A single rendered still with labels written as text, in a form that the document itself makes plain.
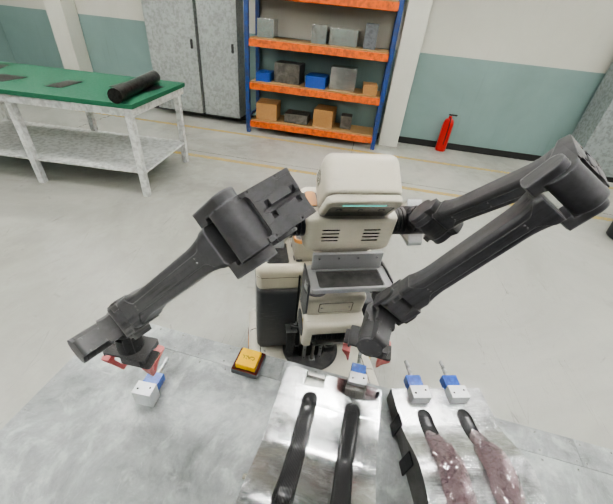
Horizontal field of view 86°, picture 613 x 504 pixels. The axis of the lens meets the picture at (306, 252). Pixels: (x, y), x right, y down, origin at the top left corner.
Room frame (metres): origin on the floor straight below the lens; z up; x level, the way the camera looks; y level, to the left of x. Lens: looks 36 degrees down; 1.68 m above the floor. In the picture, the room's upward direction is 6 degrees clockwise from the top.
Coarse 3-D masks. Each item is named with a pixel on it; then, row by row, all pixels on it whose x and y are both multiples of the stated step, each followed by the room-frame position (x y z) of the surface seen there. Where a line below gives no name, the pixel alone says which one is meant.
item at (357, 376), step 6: (360, 354) 0.64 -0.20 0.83; (360, 360) 0.62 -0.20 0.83; (354, 366) 0.59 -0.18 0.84; (360, 366) 0.59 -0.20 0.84; (354, 372) 0.56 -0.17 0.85; (360, 372) 0.57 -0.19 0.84; (348, 378) 0.56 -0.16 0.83; (354, 378) 0.54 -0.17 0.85; (360, 378) 0.54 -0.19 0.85; (366, 378) 0.55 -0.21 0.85; (354, 384) 0.53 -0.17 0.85; (360, 384) 0.53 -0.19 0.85; (366, 384) 0.53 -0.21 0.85
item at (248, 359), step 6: (246, 348) 0.62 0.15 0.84; (240, 354) 0.59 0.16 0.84; (246, 354) 0.60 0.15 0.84; (252, 354) 0.60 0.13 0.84; (258, 354) 0.60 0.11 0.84; (240, 360) 0.57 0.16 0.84; (246, 360) 0.58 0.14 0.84; (252, 360) 0.58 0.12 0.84; (258, 360) 0.58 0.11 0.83; (240, 366) 0.56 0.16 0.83; (246, 366) 0.56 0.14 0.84; (252, 366) 0.56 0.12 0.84
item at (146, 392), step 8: (168, 360) 0.56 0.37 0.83; (160, 368) 0.52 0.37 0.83; (152, 376) 0.49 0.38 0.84; (160, 376) 0.50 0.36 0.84; (136, 384) 0.46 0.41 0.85; (144, 384) 0.46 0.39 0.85; (152, 384) 0.46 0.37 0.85; (160, 384) 0.48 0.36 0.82; (136, 392) 0.44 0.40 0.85; (144, 392) 0.44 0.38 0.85; (152, 392) 0.44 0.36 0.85; (136, 400) 0.43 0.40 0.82; (144, 400) 0.43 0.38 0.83; (152, 400) 0.44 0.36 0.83
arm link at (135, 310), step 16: (224, 192) 0.38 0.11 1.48; (208, 208) 0.37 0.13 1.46; (208, 224) 0.37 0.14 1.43; (208, 240) 0.36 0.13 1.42; (224, 240) 0.37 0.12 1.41; (192, 256) 0.36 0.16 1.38; (208, 256) 0.35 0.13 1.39; (224, 256) 0.35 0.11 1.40; (256, 256) 0.34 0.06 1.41; (272, 256) 0.34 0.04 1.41; (160, 272) 0.39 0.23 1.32; (176, 272) 0.37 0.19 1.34; (192, 272) 0.36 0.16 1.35; (208, 272) 0.36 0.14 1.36; (240, 272) 0.34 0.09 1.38; (144, 288) 0.40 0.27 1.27; (160, 288) 0.38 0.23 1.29; (176, 288) 0.37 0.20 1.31; (128, 304) 0.40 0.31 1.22; (144, 304) 0.39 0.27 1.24; (160, 304) 0.38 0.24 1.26; (128, 320) 0.40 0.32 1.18; (144, 320) 0.39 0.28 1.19; (128, 336) 0.40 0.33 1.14
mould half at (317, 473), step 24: (288, 384) 0.48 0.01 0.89; (336, 384) 0.50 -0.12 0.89; (288, 408) 0.42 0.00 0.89; (336, 408) 0.43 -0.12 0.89; (360, 408) 0.44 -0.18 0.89; (288, 432) 0.36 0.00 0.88; (312, 432) 0.37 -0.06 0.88; (336, 432) 0.37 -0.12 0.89; (360, 432) 0.38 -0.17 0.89; (264, 456) 0.30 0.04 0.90; (312, 456) 0.32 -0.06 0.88; (336, 456) 0.32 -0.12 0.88; (360, 456) 0.33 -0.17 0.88; (264, 480) 0.25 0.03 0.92; (312, 480) 0.26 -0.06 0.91; (360, 480) 0.28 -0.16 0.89
